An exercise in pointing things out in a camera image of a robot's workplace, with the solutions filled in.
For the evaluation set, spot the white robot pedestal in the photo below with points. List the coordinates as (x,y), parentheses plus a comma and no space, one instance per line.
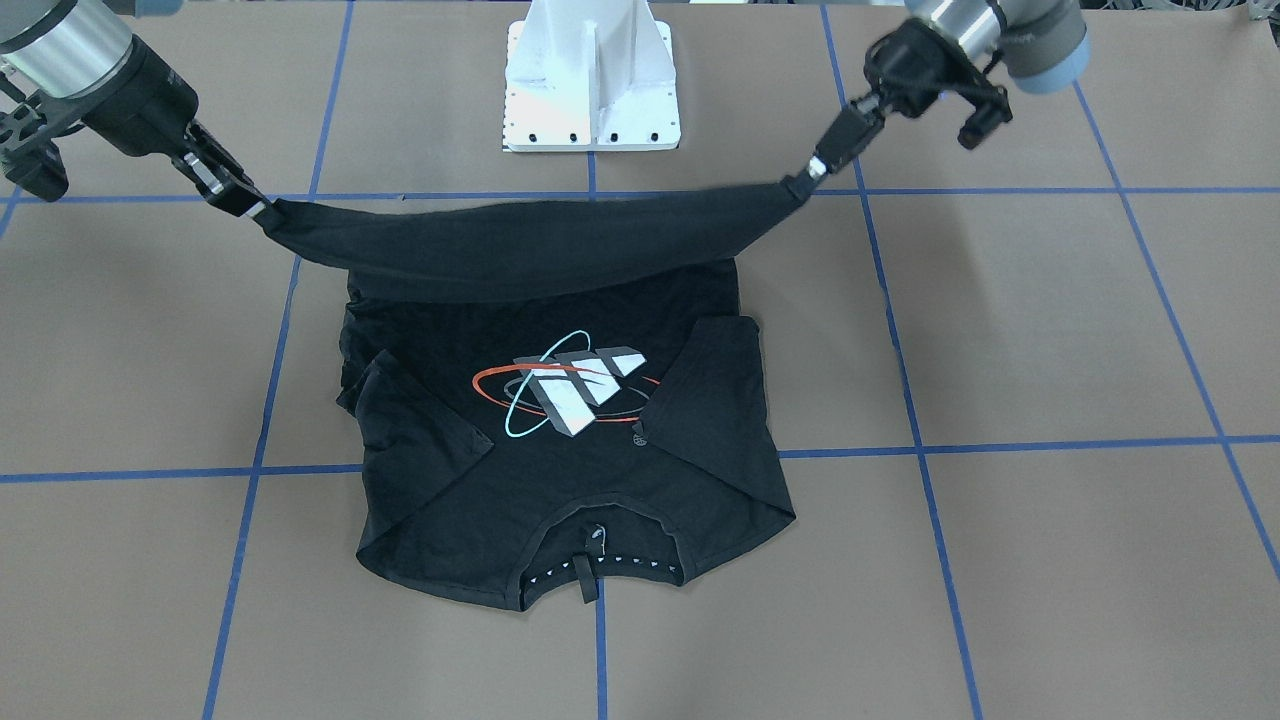
(590,76)

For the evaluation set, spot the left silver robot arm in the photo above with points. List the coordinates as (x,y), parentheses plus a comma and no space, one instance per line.
(1045,44)

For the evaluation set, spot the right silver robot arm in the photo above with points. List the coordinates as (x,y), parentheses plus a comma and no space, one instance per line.
(91,70)

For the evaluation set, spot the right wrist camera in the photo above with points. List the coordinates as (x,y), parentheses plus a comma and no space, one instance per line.
(31,162)

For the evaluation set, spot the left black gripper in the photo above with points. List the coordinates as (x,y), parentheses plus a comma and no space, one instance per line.
(916,60)

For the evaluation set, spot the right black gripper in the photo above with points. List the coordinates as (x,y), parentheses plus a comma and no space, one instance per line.
(140,102)

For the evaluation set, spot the black graphic t-shirt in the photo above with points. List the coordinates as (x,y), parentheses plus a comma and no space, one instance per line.
(552,392)

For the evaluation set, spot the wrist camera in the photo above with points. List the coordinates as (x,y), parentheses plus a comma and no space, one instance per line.
(990,104)
(31,162)

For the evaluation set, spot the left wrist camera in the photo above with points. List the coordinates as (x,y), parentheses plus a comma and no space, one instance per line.
(990,104)

